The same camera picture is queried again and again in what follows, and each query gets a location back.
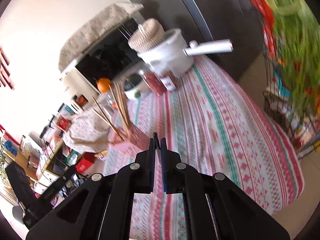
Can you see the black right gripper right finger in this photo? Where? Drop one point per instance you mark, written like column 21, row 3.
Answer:
column 214, row 206

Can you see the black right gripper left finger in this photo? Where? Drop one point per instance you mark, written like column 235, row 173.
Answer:
column 101, row 208

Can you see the pink perforated utensil holder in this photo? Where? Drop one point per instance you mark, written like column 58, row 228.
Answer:
column 134, row 141

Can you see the black gold-tipped chopstick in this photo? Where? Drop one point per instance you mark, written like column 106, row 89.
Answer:
column 156, row 142

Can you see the floral cloth bundle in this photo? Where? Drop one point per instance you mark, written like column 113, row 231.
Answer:
column 87, row 133

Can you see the patterned red green tablecloth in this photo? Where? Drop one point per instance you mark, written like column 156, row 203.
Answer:
column 215, row 127

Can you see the clear glass jar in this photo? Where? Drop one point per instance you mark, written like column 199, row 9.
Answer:
column 108, row 100

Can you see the orange fruit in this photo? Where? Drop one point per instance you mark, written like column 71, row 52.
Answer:
column 104, row 84

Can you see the white bowl with greens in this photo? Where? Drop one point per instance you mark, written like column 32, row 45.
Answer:
column 135, row 87

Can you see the red goji jar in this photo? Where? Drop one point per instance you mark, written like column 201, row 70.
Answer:
column 152, row 81

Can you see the red labelled spice jar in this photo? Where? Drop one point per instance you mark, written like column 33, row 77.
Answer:
column 169, row 80

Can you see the black microwave oven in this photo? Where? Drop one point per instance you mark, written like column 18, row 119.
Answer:
column 108, row 58

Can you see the white electric cooking pot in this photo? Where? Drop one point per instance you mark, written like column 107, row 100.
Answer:
column 178, row 55

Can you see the floral microwave cover cloth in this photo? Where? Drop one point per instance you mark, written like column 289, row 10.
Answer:
column 98, row 27

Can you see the green leafy vegetable bunch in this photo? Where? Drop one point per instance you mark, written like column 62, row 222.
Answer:
column 297, row 37

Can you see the woven straw lid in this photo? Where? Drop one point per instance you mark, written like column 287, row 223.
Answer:
column 148, row 35

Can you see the dark grey refrigerator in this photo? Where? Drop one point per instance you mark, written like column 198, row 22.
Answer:
column 210, row 20

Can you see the red plastic bag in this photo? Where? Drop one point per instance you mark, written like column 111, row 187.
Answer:
column 260, row 10

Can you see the black wire storage rack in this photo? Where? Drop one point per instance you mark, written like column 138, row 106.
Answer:
column 303, row 134

